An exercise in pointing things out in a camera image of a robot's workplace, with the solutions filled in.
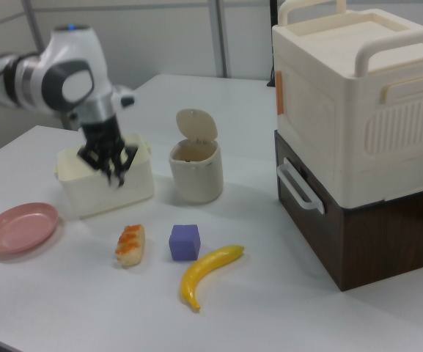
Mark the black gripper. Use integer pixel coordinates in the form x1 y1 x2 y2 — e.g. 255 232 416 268
77 116 140 188

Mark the small cream trash can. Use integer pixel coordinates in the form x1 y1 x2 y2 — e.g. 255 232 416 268
169 108 224 205

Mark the cream open plastic bin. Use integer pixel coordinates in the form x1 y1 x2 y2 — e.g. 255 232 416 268
54 132 155 221

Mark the toy bread loaf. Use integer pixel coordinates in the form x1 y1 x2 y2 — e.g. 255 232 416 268
114 223 147 269

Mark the purple foam cube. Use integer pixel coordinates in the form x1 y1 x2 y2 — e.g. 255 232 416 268
168 224 201 262

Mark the pink plastic plate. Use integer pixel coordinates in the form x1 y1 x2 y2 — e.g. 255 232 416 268
0 202 60 255

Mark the yellow banana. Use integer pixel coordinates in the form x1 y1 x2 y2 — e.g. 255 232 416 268
180 244 246 313

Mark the dark brown drawer cabinet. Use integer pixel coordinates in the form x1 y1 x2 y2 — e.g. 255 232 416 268
273 130 423 293

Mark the white drawer handle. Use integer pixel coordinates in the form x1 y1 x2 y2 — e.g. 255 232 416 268
276 157 326 215

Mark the black hanging cable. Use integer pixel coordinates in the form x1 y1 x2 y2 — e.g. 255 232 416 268
267 0 277 88

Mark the cream storage box with handles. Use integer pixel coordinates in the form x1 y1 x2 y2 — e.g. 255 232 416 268
271 0 423 208

